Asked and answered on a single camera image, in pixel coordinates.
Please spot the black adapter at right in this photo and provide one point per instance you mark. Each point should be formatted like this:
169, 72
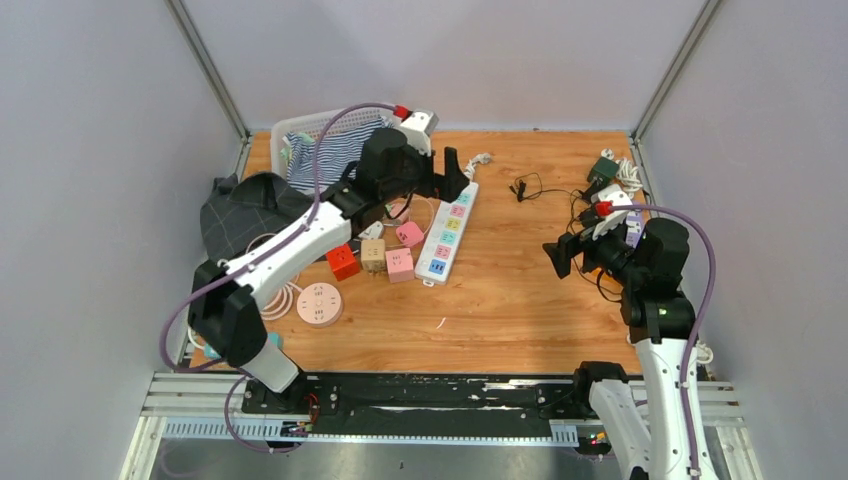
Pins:
587, 218

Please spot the purple power strip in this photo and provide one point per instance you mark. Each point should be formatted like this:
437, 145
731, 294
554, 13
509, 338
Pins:
635, 224

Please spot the red plug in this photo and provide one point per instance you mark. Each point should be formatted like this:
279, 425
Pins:
342, 262

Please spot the dark green adapter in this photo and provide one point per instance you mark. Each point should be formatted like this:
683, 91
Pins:
603, 172

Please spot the beige plug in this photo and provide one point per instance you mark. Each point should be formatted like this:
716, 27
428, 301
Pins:
372, 255

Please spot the teal power strip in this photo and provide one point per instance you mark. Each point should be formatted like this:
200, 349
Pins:
212, 354

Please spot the dark grey plaid cloth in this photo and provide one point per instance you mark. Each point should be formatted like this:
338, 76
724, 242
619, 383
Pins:
237, 211

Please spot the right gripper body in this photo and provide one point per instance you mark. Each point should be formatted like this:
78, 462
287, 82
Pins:
605, 252

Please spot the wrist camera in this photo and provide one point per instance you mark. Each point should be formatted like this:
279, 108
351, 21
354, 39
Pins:
418, 128
611, 206

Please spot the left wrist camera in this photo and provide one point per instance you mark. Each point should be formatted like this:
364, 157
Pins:
418, 128

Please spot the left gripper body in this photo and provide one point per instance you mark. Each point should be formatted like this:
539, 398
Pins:
431, 182

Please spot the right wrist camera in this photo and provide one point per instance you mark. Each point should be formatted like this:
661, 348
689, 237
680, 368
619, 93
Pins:
611, 206

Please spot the round pink socket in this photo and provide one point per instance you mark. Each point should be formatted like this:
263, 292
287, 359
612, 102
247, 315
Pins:
319, 305

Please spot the light pink cube plug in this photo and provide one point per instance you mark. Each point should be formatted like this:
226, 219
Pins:
400, 265

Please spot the white plastic basket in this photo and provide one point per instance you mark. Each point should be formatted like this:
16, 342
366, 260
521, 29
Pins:
312, 126

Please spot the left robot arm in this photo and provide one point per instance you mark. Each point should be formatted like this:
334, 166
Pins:
224, 308

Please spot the striped cloth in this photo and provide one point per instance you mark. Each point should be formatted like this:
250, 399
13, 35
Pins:
335, 154

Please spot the black power adapter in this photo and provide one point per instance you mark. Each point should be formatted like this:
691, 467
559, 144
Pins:
530, 187

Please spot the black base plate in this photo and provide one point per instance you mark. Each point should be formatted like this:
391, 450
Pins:
426, 404

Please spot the white plug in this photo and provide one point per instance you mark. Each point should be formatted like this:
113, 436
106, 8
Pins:
373, 231

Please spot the white long power strip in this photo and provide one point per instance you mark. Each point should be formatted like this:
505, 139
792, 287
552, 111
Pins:
441, 246

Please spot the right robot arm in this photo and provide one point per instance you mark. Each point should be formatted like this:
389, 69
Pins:
669, 442

